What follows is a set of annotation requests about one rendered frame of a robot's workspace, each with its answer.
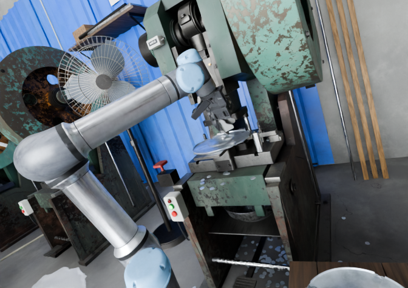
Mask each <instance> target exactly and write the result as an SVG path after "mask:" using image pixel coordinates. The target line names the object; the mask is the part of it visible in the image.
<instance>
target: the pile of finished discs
mask: <svg viewBox="0 0 408 288"><path fill-rule="evenodd" d="M307 288H404V287H403V286H402V285H400V284H398V283H397V282H396V281H394V280H392V279H390V278H388V277H386V276H385V277H383V276H379V275H378V274H375V272H373V271H371V270H366V269H360V268H356V267H339V268H334V269H330V270H326V271H324V272H322V273H320V274H318V275H317V276H315V277H314V278H313V279H312V280H311V281H310V284H309V285H308V286H307Z"/></svg>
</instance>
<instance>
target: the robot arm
mask: <svg viewBox="0 0 408 288"><path fill-rule="evenodd" d="M177 62H178V65H179V66H177V68H175V69H174V70H173V71H171V72H169V73H168V74H166V75H164V76H162V77H160V78H158V79H156V80H154V81H152V82H150V83H148V84H146V85H144V86H142V87H140V88H138V89H136V90H134V91H132V92H131V93H129V94H127V95H125V96H123V97H121V98H119V99H117V100H115V101H113V102H112V103H109V104H108V105H106V106H103V107H102V108H99V109H97V110H96V111H94V112H92V113H90V114H88V115H86V116H84V117H82V118H80V119H78V120H77V121H75V122H73V123H64V122H62V123H60V124H58V125H56V126H54V127H52V128H50V129H47V130H45V131H42V132H39V133H36V134H32V135H30V136H28V137H26V138H25V139H23V140H22V141H21V142H20V143H19V144H18V145H17V147H16V149H15V152H14V155H13V162H14V165H15V168H16V169H17V170H18V172H19V173H20V174H21V175H22V176H24V177H25V178H27V179H30V180H33V181H37V182H45V183H46V184H47V185H48V186H49V187H50V188H51V189H60V190H62V191H63V192H64V194H65V195H66V196H67V197H68V198H69V199H70V200H71V201H72V202H73V203H74V204H75V205H76V206H77V207H78V208H79V209H80V211H81V212H82V213H83V214H84V215H85V216H86V217H87V218H88V220H90V221H91V223H93V225H94V226H96V228H97V229H98V230H99V231H100V232H101V233H102V234H103V235H104V237H105V238H106V239H107V240H108V241H109V242H110V243H111V244H112V245H113V246H114V247H115V249H114V256H115V257H116V258H117V259H118V260H119V262H121V263H122V265H124V266H125V268H126V269H125V271H124V280H125V283H126V287H127V288H180V286H179V284H178V281H177V279H176V277H175V275H174V272H173V270H172V267H171V263H170V261H169V258H168V257H167V256H166V254H165V253H164V251H163V250H162V248H161V245H160V242H159V240H158V239H157V237H156V236H155V235H154V234H152V233H151V232H149V231H148V230H147V228H146V227H145V226H143V225H136V223H135V222H134V221H133V220H132V219H131V218H130V217H129V215H128V214H127V213H126V212H125V211H124V210H123V209H122V207H121V206H120V205H119V204H118V202H117V201H116V200H115V199H114V198H113V197H112V196H111V194H110V193H109V192H108V191H107V189H105V187H104V186H103V185H102V184H101V183H100V181H99V180H98V179H97V178H96V177H95V176H94V175H93V173H92V172H91V171H90V170H89V160H88V155H89V152H90V151H91V150H93V149H95V148H96V147H98V146H100V145H102V144H103V143H105V142H107V141H108V140H110V139H112V138H114V137H115V136H117V135H119V134H121V133H122V132H124V131H125V130H127V129H129V128H131V127H133V126H134V125H136V124H138V123H140V122H141V121H143V120H145V119H146V118H148V117H150V116H152V115H154V114H155V113H157V112H158V111H161V110H162V109H164V108H165V107H167V106H169V105H171V104H173V103H174V102H176V101H178V100H180V99H181V98H183V97H185V96H187V95H188V94H190V93H195V92H196V94H197V95H198V96H199V97H200V99H201V102H200V103H199V104H198V105H197V107H196V108H195V109H193V110H192V116H191V118H193V119H194V120H197V119H198V117H200V116H201V114H202V112H203V111H204V110H205V109H206V110H207V112H208V116H209V119H210V120H211V122H212V124H213V125H214V127H215V128H216V129H217V130H218V131H220V132H222V133H224V134H226V135H229V130H230V129H233V128H234V126H233V125H232V124H233V123H234V122H235V119H234V118H231V116H232V113H233V109H234V105H233V103H232V101H231V99H230V96H227V97H225V96H224V94H223V92H222V89H223V87H222V85H221V86H217V87H216V84H215V82H214V80H213V79H212V77H211V75H210V73H209V71H208V70H207V68H206V66H205V64H204V62H203V59H202V58H201V56H200V55H199V53H198V51H197V50H195V49H189V50H186V51H185V52H183V53H182V54H180V55H179V57H177Z"/></svg>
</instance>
